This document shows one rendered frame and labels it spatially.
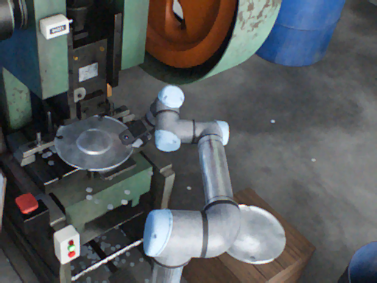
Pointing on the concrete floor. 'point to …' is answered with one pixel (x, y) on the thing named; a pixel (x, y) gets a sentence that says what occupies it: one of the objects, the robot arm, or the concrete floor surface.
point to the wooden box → (226, 263)
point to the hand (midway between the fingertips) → (132, 144)
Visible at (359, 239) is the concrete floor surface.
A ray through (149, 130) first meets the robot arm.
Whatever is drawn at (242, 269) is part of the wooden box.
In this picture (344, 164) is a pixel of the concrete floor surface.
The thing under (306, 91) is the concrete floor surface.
